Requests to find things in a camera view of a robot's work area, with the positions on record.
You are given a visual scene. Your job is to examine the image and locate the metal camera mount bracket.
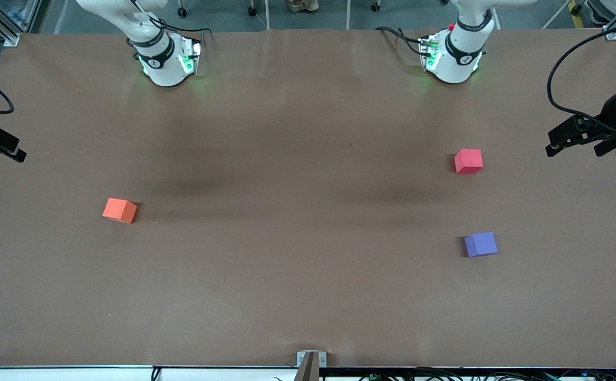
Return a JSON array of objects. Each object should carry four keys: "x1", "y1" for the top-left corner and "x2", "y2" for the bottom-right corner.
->
[{"x1": 295, "y1": 351, "x2": 328, "y2": 381}]

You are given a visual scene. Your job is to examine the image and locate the black right base cable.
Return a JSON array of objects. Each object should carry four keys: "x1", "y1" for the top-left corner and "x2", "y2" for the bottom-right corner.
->
[{"x1": 128, "y1": 0, "x2": 214, "y2": 42}]

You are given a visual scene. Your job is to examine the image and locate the black left base cable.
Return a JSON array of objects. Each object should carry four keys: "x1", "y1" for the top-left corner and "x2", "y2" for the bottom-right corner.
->
[{"x1": 374, "y1": 26, "x2": 426, "y2": 57}]

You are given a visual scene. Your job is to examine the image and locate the orange foam block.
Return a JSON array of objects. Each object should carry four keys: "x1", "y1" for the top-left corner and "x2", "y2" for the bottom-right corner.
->
[{"x1": 102, "y1": 197, "x2": 138, "y2": 224}]

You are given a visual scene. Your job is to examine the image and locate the red foam block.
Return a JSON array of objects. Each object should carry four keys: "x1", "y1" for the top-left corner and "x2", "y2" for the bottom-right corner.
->
[{"x1": 454, "y1": 149, "x2": 484, "y2": 175}]

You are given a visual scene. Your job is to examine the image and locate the black base cable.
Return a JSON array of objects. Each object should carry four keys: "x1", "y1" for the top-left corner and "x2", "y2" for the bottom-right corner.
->
[
  {"x1": 374, "y1": 26, "x2": 426, "y2": 57},
  {"x1": 128, "y1": 0, "x2": 214, "y2": 42}
]

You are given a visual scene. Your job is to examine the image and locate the brown paper table cover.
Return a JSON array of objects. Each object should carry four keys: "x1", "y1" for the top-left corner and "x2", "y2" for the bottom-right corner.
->
[{"x1": 0, "y1": 28, "x2": 616, "y2": 369}]

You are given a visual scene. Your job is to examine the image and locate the purple foam block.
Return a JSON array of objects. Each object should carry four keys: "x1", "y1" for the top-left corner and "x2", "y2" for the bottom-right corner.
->
[{"x1": 464, "y1": 232, "x2": 499, "y2": 258}]

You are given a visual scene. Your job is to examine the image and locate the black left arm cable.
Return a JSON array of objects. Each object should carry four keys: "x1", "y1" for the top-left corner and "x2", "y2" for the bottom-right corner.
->
[{"x1": 546, "y1": 19, "x2": 616, "y2": 133}]

